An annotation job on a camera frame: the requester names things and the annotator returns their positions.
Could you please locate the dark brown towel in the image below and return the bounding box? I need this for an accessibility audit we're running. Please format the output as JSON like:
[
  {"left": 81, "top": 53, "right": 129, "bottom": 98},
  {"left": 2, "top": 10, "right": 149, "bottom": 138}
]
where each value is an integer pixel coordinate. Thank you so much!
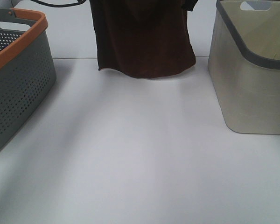
[{"left": 90, "top": 0, "right": 196, "bottom": 78}]

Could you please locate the beige basket grey rim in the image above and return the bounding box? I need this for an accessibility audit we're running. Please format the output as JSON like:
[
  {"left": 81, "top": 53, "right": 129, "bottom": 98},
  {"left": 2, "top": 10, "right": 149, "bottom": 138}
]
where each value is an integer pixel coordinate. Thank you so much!
[{"left": 208, "top": 0, "right": 280, "bottom": 135}]

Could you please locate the grey perforated basket orange rim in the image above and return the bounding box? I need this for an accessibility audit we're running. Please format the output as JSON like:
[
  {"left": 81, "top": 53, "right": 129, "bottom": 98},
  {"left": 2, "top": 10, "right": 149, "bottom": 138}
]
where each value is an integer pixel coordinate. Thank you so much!
[{"left": 0, "top": 8, "right": 56, "bottom": 150}]

